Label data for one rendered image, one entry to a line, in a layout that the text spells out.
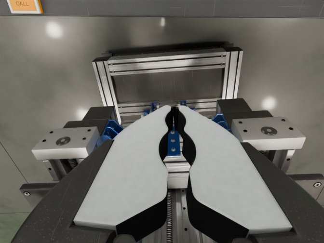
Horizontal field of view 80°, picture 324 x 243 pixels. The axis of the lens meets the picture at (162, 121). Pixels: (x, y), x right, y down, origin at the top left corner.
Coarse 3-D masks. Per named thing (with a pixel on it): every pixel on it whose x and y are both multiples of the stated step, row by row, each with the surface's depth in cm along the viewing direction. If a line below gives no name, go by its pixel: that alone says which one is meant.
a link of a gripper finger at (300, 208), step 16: (256, 160) 8; (272, 176) 7; (288, 176) 7; (272, 192) 6; (288, 192) 6; (304, 192) 6; (288, 208) 6; (304, 208) 6; (320, 208) 6; (304, 224) 6; (320, 224) 6; (256, 240) 5; (272, 240) 5; (288, 240) 5; (304, 240) 5; (320, 240) 5
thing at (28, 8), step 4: (12, 0) 32; (16, 0) 32; (20, 0) 32; (24, 0) 32; (28, 0) 32; (32, 0) 32; (12, 4) 33; (16, 4) 33; (20, 4) 33; (24, 4) 33; (28, 4) 33; (32, 4) 33; (40, 4) 34; (12, 8) 33; (16, 8) 33; (20, 8) 33; (24, 8) 33; (28, 8) 33; (32, 8) 33; (36, 8) 33; (40, 8) 34
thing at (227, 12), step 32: (0, 0) 34; (64, 0) 33; (96, 0) 33; (128, 0) 33; (160, 0) 33; (192, 0) 33; (224, 0) 33; (256, 0) 33; (288, 0) 33; (320, 0) 32
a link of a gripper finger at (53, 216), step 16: (96, 160) 8; (80, 176) 7; (48, 192) 6; (64, 192) 6; (80, 192) 6; (48, 208) 6; (64, 208) 6; (32, 224) 6; (48, 224) 6; (64, 224) 6; (16, 240) 5; (32, 240) 5; (48, 240) 5; (64, 240) 5; (80, 240) 5; (96, 240) 5; (112, 240) 6
